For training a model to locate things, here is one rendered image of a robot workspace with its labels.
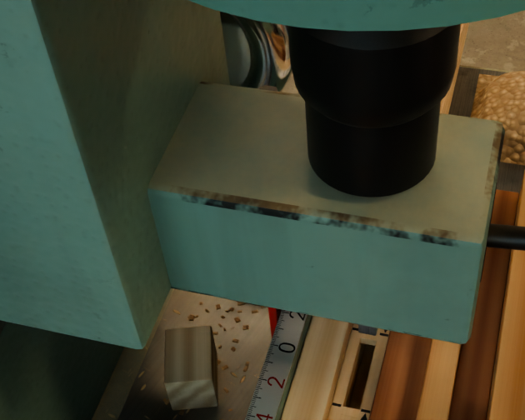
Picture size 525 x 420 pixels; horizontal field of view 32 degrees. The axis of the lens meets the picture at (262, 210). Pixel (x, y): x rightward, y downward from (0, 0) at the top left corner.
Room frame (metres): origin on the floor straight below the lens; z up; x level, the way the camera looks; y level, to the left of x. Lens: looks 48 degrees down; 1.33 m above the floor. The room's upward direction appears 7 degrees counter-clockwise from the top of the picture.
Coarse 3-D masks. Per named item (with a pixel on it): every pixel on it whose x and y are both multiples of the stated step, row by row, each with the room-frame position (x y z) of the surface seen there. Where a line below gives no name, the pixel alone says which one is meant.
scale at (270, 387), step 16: (288, 320) 0.26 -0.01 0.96; (304, 320) 0.26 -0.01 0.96; (288, 336) 0.25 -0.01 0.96; (272, 352) 0.25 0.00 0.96; (288, 352) 0.24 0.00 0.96; (272, 368) 0.24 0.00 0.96; (288, 368) 0.24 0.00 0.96; (272, 384) 0.23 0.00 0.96; (256, 400) 0.22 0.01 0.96; (272, 400) 0.22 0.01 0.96; (256, 416) 0.21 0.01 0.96; (272, 416) 0.21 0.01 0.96
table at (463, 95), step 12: (468, 72) 0.50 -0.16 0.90; (480, 72) 0.50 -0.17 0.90; (492, 72) 0.49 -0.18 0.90; (504, 72) 0.49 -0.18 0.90; (456, 84) 0.49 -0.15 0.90; (468, 84) 0.49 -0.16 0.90; (456, 96) 0.47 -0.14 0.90; (468, 96) 0.47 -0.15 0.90; (456, 108) 0.46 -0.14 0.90; (468, 108) 0.46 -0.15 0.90; (504, 168) 0.40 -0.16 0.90; (516, 168) 0.40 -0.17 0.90; (504, 180) 0.39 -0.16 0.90; (516, 180) 0.39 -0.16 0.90
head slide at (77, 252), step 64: (0, 0) 0.23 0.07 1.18; (64, 0) 0.24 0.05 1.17; (128, 0) 0.27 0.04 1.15; (0, 64) 0.23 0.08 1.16; (64, 64) 0.23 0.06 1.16; (128, 64) 0.26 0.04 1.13; (192, 64) 0.31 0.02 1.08; (0, 128) 0.23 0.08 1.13; (64, 128) 0.22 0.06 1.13; (128, 128) 0.25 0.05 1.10; (0, 192) 0.24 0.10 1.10; (64, 192) 0.23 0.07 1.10; (128, 192) 0.24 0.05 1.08; (0, 256) 0.24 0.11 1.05; (64, 256) 0.23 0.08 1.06; (128, 256) 0.23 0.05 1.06; (64, 320) 0.24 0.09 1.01; (128, 320) 0.22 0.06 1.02
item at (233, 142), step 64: (192, 128) 0.29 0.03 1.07; (256, 128) 0.28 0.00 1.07; (448, 128) 0.27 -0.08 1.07; (192, 192) 0.25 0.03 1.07; (256, 192) 0.25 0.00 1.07; (320, 192) 0.24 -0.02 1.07; (448, 192) 0.23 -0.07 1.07; (192, 256) 0.25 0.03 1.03; (256, 256) 0.24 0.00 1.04; (320, 256) 0.23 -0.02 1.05; (384, 256) 0.22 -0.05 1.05; (448, 256) 0.21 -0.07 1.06; (384, 320) 0.22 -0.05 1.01; (448, 320) 0.21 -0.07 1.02
